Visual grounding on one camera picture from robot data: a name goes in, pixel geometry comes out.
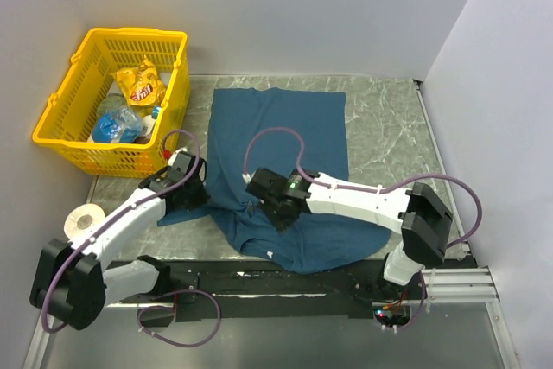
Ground blue t-shirt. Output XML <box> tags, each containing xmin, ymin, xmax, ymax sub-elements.
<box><xmin>159</xmin><ymin>88</ymin><xmax>391</xmax><ymax>274</ymax></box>

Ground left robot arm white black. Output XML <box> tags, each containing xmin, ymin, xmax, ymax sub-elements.
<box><xmin>29</xmin><ymin>149</ymin><xmax>209</xmax><ymax>330</ymax></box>

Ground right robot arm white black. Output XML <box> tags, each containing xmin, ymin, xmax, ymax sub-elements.
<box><xmin>242</xmin><ymin>168</ymin><xmax>453</xmax><ymax>299</ymax></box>

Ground small white bottle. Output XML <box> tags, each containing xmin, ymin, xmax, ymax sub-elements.
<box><xmin>143</xmin><ymin>106</ymin><xmax>161</xmax><ymax>136</ymax></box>

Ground blue plastic bag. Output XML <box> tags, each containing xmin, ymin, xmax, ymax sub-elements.
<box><xmin>91</xmin><ymin>106</ymin><xmax>145</xmax><ymax>143</ymax></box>

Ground toilet paper roll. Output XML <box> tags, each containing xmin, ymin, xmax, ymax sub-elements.
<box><xmin>63</xmin><ymin>203</ymin><xmax>105</xmax><ymax>239</ymax></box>

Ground yellow snack bag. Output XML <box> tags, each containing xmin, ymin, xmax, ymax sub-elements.
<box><xmin>111</xmin><ymin>55</ymin><xmax>167</xmax><ymax>107</ymax></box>

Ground yellow plastic basket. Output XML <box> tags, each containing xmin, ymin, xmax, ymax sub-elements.
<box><xmin>32</xmin><ymin>28</ymin><xmax>190</xmax><ymax>178</ymax></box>

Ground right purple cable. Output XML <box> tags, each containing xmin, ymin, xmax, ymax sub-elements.
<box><xmin>243</xmin><ymin>127</ymin><xmax>482</xmax><ymax>335</ymax></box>

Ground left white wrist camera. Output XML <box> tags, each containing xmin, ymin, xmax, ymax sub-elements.
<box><xmin>162</xmin><ymin>148</ymin><xmax>188</xmax><ymax>166</ymax></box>

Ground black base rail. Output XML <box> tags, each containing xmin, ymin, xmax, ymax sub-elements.
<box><xmin>125</xmin><ymin>259</ymin><xmax>422</xmax><ymax>322</ymax></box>

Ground aluminium frame rail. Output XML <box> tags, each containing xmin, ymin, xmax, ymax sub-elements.
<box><xmin>24</xmin><ymin>260</ymin><xmax>518</xmax><ymax>368</ymax></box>

